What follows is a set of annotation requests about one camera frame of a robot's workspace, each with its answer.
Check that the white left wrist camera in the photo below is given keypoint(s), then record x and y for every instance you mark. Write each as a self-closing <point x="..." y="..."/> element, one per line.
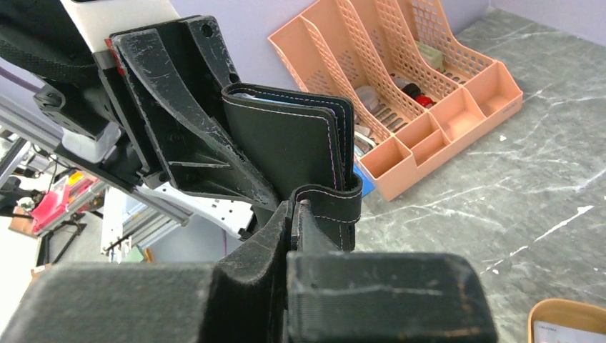
<point x="96" y="21"/>

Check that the orange oval tray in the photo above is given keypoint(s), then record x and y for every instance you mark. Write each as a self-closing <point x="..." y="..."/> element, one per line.
<point x="567" y="313"/>

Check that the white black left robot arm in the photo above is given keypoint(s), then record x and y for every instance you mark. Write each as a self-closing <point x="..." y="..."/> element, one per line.
<point x="21" y="23"/>

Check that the orange mesh file organizer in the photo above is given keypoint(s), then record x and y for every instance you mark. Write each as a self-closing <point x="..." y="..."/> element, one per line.
<point x="423" y="95"/>

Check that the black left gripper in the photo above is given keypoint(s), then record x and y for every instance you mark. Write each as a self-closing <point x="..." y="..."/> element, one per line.
<point x="160" y="85"/>

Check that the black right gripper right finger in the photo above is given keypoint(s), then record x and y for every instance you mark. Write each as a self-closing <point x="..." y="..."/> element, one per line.
<point x="337" y="296"/>

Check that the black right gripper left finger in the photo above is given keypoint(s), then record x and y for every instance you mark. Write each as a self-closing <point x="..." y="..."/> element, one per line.
<point x="237" y="299"/>

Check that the black leather card holder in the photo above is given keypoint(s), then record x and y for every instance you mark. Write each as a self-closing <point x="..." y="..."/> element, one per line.
<point x="303" y="144"/>

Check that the white card in tray right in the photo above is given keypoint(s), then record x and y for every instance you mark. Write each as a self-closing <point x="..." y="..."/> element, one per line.
<point x="544" y="332"/>

